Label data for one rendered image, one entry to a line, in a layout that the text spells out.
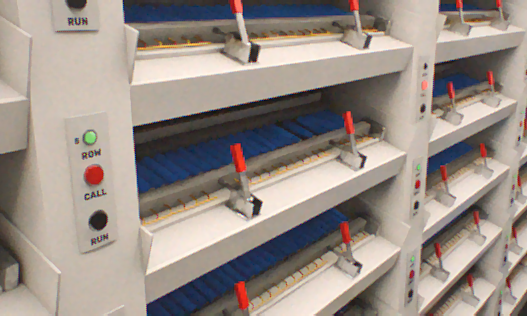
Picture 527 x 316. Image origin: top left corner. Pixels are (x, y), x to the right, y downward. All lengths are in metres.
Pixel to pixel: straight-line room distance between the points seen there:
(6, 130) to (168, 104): 0.16
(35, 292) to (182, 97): 0.23
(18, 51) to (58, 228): 0.15
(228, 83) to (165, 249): 0.19
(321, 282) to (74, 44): 0.60
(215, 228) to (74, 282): 0.20
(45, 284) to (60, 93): 0.17
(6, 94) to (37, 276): 0.16
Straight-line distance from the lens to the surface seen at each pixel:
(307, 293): 0.89
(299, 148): 0.84
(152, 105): 0.54
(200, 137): 0.80
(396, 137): 1.03
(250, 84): 0.64
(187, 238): 0.63
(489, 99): 1.52
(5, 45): 0.48
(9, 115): 0.46
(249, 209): 0.67
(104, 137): 0.50
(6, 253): 0.55
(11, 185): 0.53
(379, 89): 1.04
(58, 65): 0.47
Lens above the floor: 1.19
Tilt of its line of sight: 15 degrees down
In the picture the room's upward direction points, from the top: 1 degrees counter-clockwise
